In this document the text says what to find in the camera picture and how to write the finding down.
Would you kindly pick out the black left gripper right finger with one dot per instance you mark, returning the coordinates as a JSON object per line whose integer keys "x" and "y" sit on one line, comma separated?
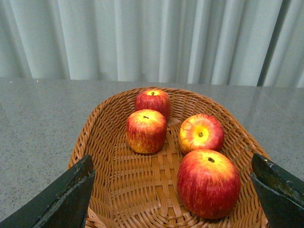
{"x": 280, "y": 193}

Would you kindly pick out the red apple in basket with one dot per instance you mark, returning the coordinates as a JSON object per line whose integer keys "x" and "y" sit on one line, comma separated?
{"x": 146, "y": 131}

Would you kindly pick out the grey-white curtain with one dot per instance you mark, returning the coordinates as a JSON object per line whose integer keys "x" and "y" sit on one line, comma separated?
{"x": 218, "y": 42}

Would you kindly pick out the brown wicker basket left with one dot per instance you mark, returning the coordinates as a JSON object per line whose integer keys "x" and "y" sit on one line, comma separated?
{"x": 133, "y": 190}

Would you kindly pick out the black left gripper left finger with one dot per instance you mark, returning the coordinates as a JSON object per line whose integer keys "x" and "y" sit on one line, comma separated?
{"x": 63, "y": 204}

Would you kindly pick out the red yellow apple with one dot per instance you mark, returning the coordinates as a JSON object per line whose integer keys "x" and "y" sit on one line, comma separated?
{"x": 201, "y": 131}

